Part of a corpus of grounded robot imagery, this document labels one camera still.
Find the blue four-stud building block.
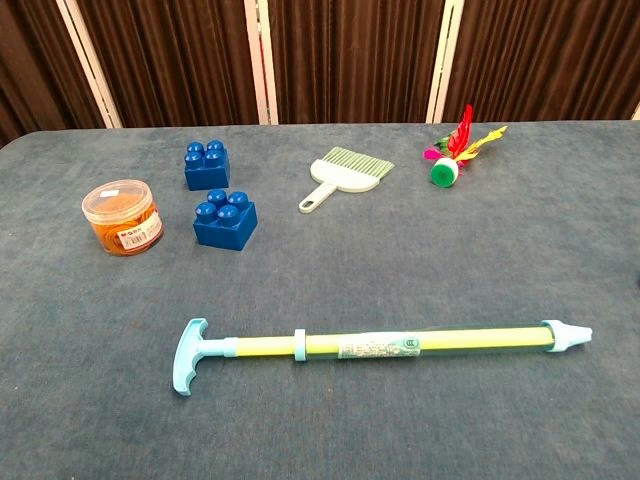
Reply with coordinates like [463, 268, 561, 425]
[183, 139, 231, 192]
[192, 188, 259, 251]

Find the blue velvet tablecloth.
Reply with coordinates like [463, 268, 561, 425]
[0, 119, 640, 480]

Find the pale green hand brush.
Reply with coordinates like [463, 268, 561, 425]
[298, 145, 396, 215]

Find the clear jar of rubber bands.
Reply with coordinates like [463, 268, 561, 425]
[81, 178, 165, 257]

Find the brown pleated curtain panel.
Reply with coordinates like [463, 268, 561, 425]
[0, 0, 106, 149]
[442, 0, 640, 123]
[74, 0, 261, 129]
[267, 0, 446, 125]

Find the colourful feather shuttlecock green base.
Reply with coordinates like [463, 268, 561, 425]
[422, 103, 509, 188]

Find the toy water pump gun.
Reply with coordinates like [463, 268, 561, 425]
[171, 317, 556, 397]

